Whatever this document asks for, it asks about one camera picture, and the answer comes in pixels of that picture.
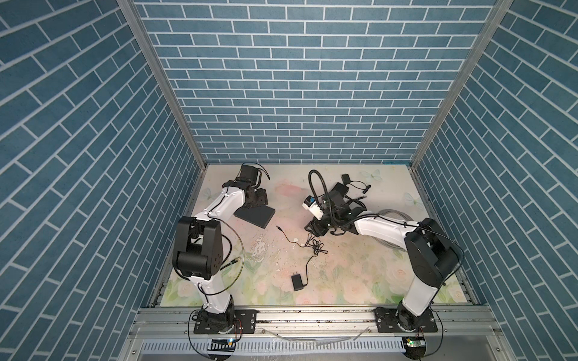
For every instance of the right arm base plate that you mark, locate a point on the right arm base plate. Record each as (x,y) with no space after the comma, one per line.
(405,319)

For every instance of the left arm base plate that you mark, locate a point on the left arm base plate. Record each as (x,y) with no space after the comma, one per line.
(206,323)

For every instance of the black ribbed network switch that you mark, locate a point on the black ribbed network switch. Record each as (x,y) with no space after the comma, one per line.
(338,194)

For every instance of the black loose power adapter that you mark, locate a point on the black loose power adapter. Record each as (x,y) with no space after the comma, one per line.
(297,282)

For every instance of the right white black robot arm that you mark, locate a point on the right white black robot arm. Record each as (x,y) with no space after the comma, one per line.
(434,257)

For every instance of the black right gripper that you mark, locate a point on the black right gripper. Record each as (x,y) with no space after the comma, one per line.
(315,228)

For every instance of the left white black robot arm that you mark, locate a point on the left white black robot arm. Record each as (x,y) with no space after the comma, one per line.
(198,250)

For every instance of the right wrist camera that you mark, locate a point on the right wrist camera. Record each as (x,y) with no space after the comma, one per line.
(325,201)

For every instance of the white slotted cable duct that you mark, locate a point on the white slotted cable duct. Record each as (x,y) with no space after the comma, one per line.
(274,347)

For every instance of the black power adapter near switch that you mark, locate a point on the black power adapter near switch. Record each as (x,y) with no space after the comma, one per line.
(346,179)

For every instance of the aluminium front rail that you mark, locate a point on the aluminium front rail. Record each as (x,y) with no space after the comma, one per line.
(330,321)

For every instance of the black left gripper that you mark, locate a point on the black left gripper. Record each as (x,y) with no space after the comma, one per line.
(261,198)

